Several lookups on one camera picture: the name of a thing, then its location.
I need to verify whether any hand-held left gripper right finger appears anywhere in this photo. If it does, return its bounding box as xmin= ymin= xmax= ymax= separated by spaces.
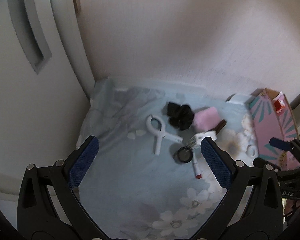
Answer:
xmin=200 ymin=136 xmax=283 ymax=240

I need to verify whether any pink patterned cardboard box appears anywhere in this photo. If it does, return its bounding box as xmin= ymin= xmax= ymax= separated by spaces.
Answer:
xmin=249 ymin=88 xmax=300 ymax=170

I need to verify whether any black scrunchie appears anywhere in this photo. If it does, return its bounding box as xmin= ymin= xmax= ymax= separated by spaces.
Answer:
xmin=165 ymin=102 xmax=195 ymax=131

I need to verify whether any white lipstick tube, red tip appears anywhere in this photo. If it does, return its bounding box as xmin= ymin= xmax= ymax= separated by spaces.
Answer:
xmin=192 ymin=155 xmax=202 ymax=180

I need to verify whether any white wardrobe door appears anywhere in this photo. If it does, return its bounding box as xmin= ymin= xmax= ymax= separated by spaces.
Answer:
xmin=0 ymin=0 xmax=97 ymax=198

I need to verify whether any recessed wardrobe door handle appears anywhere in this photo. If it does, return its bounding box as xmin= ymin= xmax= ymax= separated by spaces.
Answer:
xmin=7 ymin=0 xmax=53 ymax=75

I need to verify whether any red snack box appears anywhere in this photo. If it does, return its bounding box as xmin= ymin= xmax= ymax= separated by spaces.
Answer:
xmin=274 ymin=92 xmax=287 ymax=113

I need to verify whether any dark round compact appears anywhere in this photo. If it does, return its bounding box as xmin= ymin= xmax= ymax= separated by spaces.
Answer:
xmin=174 ymin=146 xmax=193 ymax=165

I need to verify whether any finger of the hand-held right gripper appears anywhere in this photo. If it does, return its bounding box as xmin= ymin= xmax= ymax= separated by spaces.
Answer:
xmin=252 ymin=157 xmax=280 ymax=174
xmin=269 ymin=137 xmax=300 ymax=153

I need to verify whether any white plastic clip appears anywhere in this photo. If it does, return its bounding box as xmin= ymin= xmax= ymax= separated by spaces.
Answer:
xmin=146 ymin=114 xmax=183 ymax=155

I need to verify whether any brown bar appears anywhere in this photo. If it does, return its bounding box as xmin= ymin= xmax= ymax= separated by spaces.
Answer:
xmin=210 ymin=119 xmax=227 ymax=133

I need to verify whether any pale blue floral sheet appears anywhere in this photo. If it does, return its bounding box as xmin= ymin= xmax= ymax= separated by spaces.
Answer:
xmin=79 ymin=79 xmax=285 ymax=240

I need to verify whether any pink sponge block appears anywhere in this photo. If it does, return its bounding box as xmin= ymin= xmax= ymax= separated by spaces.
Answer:
xmin=192 ymin=107 xmax=222 ymax=133

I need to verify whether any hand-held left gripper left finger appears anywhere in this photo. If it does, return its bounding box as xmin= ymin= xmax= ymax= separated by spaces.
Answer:
xmin=16 ymin=135 xmax=108 ymax=240

